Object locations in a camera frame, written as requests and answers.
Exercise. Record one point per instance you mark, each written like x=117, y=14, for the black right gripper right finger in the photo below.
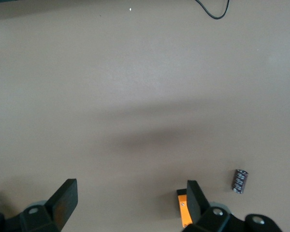
x=195, y=205

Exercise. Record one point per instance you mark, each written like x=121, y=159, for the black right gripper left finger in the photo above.
x=62, y=203

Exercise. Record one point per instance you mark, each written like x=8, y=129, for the dark cylindrical capacitor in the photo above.
x=239, y=181

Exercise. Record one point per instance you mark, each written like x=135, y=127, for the orange button enclosure box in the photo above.
x=183, y=212

